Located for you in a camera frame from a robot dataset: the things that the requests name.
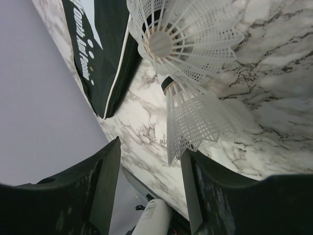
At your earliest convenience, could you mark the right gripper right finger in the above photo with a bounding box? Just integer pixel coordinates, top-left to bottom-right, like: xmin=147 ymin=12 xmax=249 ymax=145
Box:
xmin=180 ymin=150 xmax=313 ymax=235

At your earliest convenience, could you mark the black sport racket bag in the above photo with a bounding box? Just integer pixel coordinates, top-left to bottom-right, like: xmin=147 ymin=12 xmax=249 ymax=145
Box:
xmin=62 ymin=0 xmax=141 ymax=119

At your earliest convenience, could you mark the white shuttlecock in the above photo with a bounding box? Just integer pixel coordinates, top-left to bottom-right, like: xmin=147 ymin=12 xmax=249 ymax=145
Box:
xmin=127 ymin=0 xmax=244 ymax=84
xmin=158 ymin=75 xmax=238 ymax=165

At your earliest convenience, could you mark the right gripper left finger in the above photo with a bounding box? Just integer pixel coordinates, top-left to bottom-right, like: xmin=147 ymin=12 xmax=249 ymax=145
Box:
xmin=0 ymin=138 xmax=121 ymax=235

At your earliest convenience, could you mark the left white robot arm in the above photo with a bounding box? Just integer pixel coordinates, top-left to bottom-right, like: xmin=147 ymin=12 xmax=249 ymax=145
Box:
xmin=126 ymin=199 xmax=173 ymax=235

